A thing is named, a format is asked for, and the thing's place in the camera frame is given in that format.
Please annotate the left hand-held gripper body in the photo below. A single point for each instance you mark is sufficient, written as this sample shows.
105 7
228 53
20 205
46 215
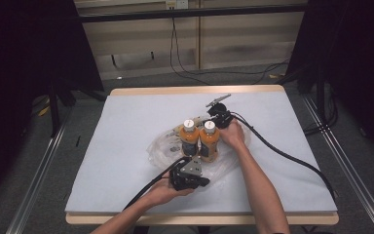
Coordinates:
188 177

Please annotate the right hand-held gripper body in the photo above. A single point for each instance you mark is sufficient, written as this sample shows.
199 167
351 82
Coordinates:
221 113

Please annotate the orange juice bottle white cap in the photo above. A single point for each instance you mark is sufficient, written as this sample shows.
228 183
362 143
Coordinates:
209 143
190 138

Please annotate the clear plastic bag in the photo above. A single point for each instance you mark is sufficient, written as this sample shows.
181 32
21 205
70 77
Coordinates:
162 151

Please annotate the person's right hand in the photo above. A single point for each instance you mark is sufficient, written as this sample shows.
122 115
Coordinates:
233 135

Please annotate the person's left hand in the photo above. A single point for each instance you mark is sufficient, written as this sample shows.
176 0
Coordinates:
162 193

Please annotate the white table mat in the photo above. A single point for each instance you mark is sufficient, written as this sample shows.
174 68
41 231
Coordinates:
123 136

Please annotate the black metal stand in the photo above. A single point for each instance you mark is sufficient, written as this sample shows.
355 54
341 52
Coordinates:
54 107
320 94

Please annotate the black horizontal bar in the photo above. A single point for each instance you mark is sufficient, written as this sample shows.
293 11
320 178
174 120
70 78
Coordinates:
191 13

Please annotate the black curtain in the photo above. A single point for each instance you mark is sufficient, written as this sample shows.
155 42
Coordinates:
354 58
19 65

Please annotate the white wall socket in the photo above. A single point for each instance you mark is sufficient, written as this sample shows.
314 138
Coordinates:
177 4

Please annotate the metal floor rail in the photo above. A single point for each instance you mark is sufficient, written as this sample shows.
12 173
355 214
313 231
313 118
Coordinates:
354 182
35 182

